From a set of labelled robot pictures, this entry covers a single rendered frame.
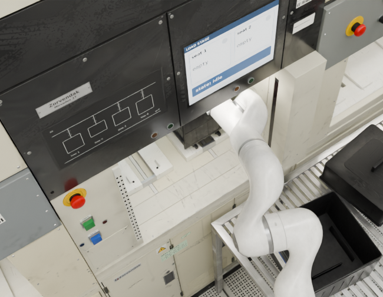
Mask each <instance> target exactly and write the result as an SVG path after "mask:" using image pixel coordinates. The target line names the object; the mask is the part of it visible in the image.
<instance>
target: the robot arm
mask: <svg viewBox="0 0 383 297"><path fill-rule="evenodd" d="M206 113H207V115H211V116H212V117H213V118H214V120H215V121H216V122H217V123H218V125H219V126H221V128H222V129H223V130H224V131H225V132H226V133H227V135H228V136H229V137H230V144H231V147H232V148H233V150H234V152H235V153H236V155H237V158H238V159H239V161H240V163H241V165H242V166H243V168H244V170H245V172H246V174H247V176H248V178H249V183H250V193H249V197H248V199H247V201H246V203H245V205H244V207H243V209H242V211H241V212H240V215H239V216H238V218H237V220H236V223H235V225H234V228H233V234H232V236H233V243H234V246H235V248H236V250H237V251H238V252H239V253H240V254H242V255H243V256H247V257H258V256H263V255H268V254H271V253H276V252H280V251H283V250H288V251H289V259H288V261H287V263H286V265H285V266H284V267H283V269H282V270H281V272H280V273H279V274H278V277H277V278H276V280H275V284H274V296H275V297H315V293H314V290H313V286H312V280H311V269H312V264H313V261H314V259H315V256H316V254H317V252H318V250H319V248H320V245H321V243H322V236H323V230H322V225H321V222H320V220H319V218H318V217H317V216H316V214H314V212H312V211H310V210H309V209H305V208H301V207H299V208H293V209H287V210H282V211H279V212H274V213H269V214H265V213H266V211H267V210H268V209H269V208H270V207H271V206H272V205H273V204H274V203H275V202H276V201H277V199H278V198H279V196H280V194H281V192H282V190H283V185H284V175H283V169H282V166H281V163H280V161H279V160H278V158H277V157H276V155H275V154H274V152H273V151H272V149H271V148H270V147H269V146H268V144H267V143H266V142H265V140H264V139H263V138H262V136H261V134H262V132H263V130H264V128H265V125H266V123H267V120H268V109H267V107H266V104H265V103H264V101H263V100H262V99H261V97H260V96H259V95H258V94H257V93H256V92H255V91H253V90H250V89H247V90H244V91H243V92H242V93H241V94H239V95H238V96H237V98H236V99H235V100H234V101H232V100H231V99H229V100H227V101H225V102H223V103H222V104H220V105H218V106H217V107H215V108H213V109H211V110H210V111H208V112H206ZM264 214H265V215H264Z"/></svg>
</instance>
